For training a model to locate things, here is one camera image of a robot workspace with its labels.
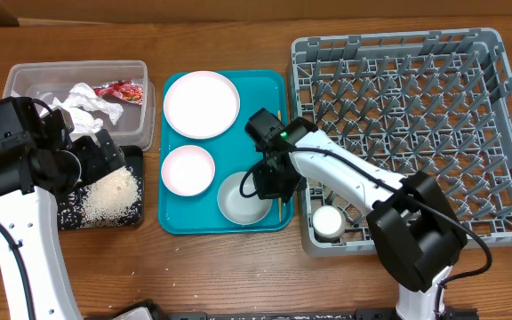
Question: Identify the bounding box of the grey bowl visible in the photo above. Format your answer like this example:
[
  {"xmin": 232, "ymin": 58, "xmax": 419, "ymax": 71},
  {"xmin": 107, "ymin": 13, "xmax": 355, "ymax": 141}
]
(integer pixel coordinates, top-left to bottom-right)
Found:
[{"xmin": 217, "ymin": 172, "xmax": 273, "ymax": 226}]

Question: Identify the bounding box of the white paper cup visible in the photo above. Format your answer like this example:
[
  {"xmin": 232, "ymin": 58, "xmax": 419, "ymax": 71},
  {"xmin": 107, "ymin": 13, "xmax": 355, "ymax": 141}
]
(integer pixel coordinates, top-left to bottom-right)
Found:
[{"xmin": 312, "ymin": 205, "xmax": 347, "ymax": 242}]

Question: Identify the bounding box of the pink bowl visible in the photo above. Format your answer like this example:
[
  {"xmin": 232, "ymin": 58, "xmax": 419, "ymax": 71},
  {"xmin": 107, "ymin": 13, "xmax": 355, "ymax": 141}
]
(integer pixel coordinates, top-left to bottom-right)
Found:
[{"xmin": 161, "ymin": 145, "xmax": 216, "ymax": 196}]

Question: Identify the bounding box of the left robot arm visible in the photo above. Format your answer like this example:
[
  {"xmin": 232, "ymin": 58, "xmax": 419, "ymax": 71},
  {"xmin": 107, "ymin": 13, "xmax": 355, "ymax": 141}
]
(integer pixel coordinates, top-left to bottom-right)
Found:
[{"xmin": 0, "ymin": 97, "xmax": 125, "ymax": 319}]

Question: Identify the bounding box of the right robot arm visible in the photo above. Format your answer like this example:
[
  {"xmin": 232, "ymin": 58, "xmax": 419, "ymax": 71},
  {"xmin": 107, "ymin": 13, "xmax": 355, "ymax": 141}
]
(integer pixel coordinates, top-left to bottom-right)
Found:
[{"xmin": 244, "ymin": 108, "xmax": 492, "ymax": 319}]

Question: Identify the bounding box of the rice pile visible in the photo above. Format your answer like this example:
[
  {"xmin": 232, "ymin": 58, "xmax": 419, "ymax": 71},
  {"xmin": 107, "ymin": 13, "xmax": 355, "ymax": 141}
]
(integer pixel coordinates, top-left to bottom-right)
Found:
[{"xmin": 58, "ymin": 166, "xmax": 142, "ymax": 228}]

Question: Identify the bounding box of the teal plastic tray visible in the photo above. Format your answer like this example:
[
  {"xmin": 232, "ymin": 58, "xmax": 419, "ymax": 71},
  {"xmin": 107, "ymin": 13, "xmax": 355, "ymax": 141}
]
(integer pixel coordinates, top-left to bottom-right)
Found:
[{"xmin": 158, "ymin": 69, "xmax": 293, "ymax": 235}]

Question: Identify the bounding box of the black tray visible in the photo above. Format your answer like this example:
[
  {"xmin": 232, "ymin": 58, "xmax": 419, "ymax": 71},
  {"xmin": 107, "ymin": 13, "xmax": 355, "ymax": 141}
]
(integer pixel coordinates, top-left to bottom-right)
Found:
[{"xmin": 55, "ymin": 145, "xmax": 145, "ymax": 231}]

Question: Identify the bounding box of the crumpled white tissue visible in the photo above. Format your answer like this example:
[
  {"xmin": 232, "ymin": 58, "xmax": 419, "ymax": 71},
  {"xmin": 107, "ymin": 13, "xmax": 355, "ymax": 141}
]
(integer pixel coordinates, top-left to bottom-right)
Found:
[{"xmin": 38, "ymin": 83, "xmax": 124, "ymax": 134}]

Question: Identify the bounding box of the clear plastic bin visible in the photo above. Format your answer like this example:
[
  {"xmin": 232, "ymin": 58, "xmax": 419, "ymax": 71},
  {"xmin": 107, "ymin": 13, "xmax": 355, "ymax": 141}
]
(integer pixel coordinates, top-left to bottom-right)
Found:
[{"xmin": 3, "ymin": 60, "xmax": 156, "ymax": 150}]

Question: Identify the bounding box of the left wooden chopstick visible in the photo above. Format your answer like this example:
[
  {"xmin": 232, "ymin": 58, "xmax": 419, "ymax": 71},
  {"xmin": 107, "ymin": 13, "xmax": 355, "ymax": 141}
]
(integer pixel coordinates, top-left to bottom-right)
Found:
[{"xmin": 274, "ymin": 124, "xmax": 283, "ymax": 222}]

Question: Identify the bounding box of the wooden chopstick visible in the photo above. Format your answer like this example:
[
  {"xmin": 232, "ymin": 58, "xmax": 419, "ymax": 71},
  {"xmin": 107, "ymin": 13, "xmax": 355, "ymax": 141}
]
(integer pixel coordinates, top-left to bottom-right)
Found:
[
  {"xmin": 274, "ymin": 124, "xmax": 283, "ymax": 222},
  {"xmin": 276, "ymin": 110, "xmax": 284, "ymax": 209}
]

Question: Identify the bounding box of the right wooden chopstick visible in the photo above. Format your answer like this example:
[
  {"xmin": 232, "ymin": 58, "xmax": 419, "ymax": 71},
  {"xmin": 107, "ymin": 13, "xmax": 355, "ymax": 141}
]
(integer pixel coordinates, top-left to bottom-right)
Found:
[{"xmin": 276, "ymin": 110, "xmax": 284, "ymax": 209}]

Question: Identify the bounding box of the red snack wrapper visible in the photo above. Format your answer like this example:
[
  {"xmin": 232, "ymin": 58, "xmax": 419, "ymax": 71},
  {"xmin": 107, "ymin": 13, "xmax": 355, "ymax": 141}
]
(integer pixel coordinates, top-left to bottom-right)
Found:
[{"xmin": 92, "ymin": 78, "xmax": 144, "ymax": 105}]

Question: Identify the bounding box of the large pink plate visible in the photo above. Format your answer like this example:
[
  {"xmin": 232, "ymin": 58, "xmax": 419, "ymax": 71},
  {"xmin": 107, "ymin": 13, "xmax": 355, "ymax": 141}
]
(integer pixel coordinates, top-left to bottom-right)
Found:
[{"xmin": 163, "ymin": 71, "xmax": 240, "ymax": 140}]

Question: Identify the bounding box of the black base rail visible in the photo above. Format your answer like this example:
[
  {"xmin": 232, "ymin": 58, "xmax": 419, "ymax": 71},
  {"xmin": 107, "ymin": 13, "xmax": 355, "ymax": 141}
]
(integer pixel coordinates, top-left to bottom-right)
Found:
[{"xmin": 162, "ymin": 304, "xmax": 479, "ymax": 320}]

